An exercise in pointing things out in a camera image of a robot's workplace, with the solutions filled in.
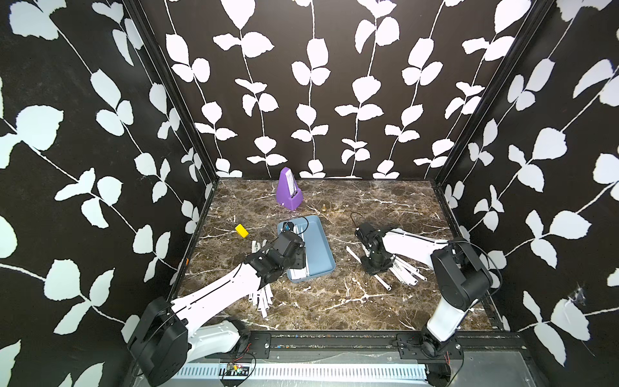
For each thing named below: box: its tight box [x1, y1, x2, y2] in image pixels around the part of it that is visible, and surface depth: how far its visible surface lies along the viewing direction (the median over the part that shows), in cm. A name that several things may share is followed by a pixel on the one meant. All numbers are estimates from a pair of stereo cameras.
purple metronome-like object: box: [275, 166, 304, 211], surface depth 106 cm
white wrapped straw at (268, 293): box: [264, 283, 274, 305], surface depth 86 cm
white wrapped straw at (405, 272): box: [388, 254, 428, 287], surface depth 92 cm
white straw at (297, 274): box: [290, 266, 308, 280], surface depth 90 cm
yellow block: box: [234, 223, 250, 239], surface depth 102 cm
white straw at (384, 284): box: [373, 274, 392, 292], surface depth 90 cm
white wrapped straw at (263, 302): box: [257, 287, 270, 319], surface depth 84 cm
